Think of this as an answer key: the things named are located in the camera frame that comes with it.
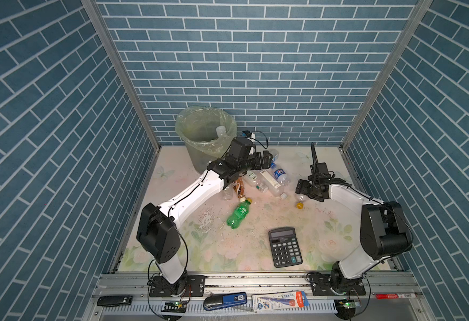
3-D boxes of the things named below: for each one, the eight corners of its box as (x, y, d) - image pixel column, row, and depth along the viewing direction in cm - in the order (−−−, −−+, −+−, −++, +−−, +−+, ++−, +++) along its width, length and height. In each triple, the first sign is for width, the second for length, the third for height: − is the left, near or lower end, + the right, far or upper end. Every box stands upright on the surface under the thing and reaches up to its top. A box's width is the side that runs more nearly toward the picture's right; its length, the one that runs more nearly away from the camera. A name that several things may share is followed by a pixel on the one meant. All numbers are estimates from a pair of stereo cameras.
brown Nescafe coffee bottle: (238, 203, 98) (238, 198, 94) (232, 184, 105) (232, 178, 101) (248, 200, 99) (248, 195, 95) (241, 182, 106) (241, 176, 102)
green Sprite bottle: (225, 223, 91) (225, 218, 87) (246, 201, 99) (246, 195, 95) (234, 230, 89) (233, 225, 85) (254, 206, 97) (255, 201, 93)
